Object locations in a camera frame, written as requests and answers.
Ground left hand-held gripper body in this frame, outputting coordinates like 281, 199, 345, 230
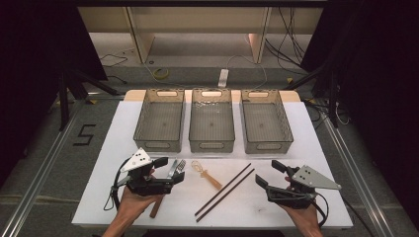
120, 147, 175, 198

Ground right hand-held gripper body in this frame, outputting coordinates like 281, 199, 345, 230
266, 165, 342, 210

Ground wood-handled steel knife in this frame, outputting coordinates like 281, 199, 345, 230
167, 158, 179, 179

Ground wood-handled steel fork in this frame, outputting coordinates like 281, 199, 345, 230
148, 159, 188, 219

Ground tan spoon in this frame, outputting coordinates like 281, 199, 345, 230
190, 160, 223, 191

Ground translucent grey plastic bin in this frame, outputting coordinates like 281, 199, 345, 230
240, 88, 294, 155
132, 88, 186, 153
188, 88, 236, 154

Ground person's right hand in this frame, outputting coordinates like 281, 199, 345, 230
279, 198, 323, 229

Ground person's left hand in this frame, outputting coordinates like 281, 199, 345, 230
115, 188, 165, 226

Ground white table sheet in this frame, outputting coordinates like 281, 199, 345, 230
71, 100, 354, 229

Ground black metal stand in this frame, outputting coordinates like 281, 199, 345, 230
56, 63, 121, 132
282, 60, 341, 129

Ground yellow tape roll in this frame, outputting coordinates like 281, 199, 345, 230
152, 67, 171, 81

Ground white power strip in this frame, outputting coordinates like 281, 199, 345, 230
217, 68, 230, 89

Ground light wooden shelf unit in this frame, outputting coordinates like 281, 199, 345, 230
78, 6, 324, 65

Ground left hand-held gripper cable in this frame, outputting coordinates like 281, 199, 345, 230
103, 157, 132, 212

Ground aluminium floor rail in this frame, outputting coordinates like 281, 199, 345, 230
0, 98, 87, 237
320, 113, 398, 237

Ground white power cable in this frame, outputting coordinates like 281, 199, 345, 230
226, 53, 269, 91

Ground thin black floor cable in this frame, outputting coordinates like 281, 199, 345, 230
98, 53, 129, 85

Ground bundle of black cables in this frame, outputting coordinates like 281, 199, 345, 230
264, 6, 309, 76

